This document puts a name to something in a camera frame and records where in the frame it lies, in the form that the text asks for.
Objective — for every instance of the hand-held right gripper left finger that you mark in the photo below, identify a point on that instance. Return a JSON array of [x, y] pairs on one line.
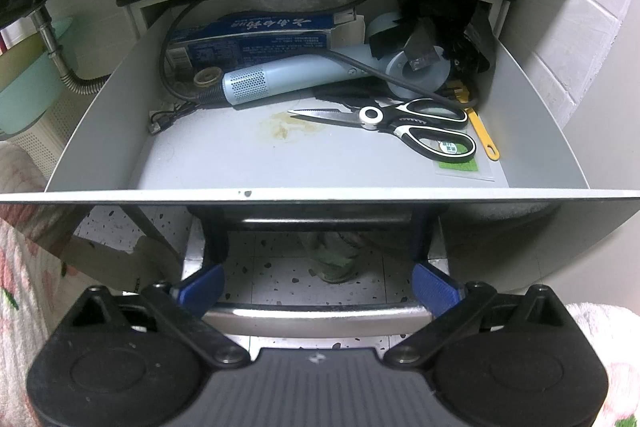
[[202, 283]]

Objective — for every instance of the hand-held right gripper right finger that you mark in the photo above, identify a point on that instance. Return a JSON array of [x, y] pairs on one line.
[[436, 285]]

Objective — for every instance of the grey drawer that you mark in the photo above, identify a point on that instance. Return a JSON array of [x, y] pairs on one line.
[[320, 107]]

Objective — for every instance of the green printed plastic bag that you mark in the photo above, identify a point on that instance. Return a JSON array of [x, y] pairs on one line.
[[462, 164]]

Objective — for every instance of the black and white kitchen scissors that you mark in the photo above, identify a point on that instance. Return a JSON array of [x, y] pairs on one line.
[[400, 123]]

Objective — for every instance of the floral pink towel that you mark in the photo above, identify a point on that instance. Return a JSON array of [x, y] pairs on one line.
[[22, 282]]

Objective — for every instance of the round beige cap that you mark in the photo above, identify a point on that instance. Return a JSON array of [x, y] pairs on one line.
[[207, 78]]

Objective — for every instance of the light blue hair dryer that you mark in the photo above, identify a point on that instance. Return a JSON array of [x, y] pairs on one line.
[[320, 74]]

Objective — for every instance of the blue and white carton box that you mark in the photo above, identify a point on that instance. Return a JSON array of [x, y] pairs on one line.
[[250, 42]]

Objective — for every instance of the black plastic bag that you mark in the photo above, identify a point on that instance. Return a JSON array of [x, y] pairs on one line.
[[452, 34]]

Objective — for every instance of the white tape roll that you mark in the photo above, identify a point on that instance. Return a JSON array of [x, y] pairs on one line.
[[387, 27]]

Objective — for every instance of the light green plastic basin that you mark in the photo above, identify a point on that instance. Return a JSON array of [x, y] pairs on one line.
[[30, 77]]

